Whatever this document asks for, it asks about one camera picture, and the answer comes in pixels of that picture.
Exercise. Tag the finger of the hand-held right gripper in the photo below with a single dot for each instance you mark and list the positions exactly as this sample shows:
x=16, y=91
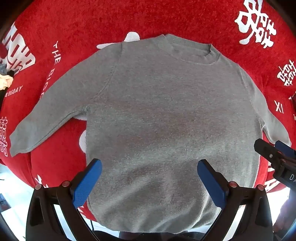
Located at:
x=268, y=151
x=286, y=150

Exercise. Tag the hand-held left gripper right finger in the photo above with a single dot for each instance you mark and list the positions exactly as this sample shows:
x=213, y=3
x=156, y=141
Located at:
x=211, y=183

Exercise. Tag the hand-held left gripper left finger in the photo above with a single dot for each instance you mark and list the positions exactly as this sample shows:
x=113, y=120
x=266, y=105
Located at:
x=86, y=183

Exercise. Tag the grey sweater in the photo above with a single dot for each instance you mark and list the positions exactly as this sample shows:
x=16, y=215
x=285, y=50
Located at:
x=166, y=129

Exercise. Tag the pile of clothes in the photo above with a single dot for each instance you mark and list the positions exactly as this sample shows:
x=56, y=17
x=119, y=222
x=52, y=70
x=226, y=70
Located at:
x=5, y=77

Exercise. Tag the red printed blanket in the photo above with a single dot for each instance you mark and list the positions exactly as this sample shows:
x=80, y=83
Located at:
x=69, y=25

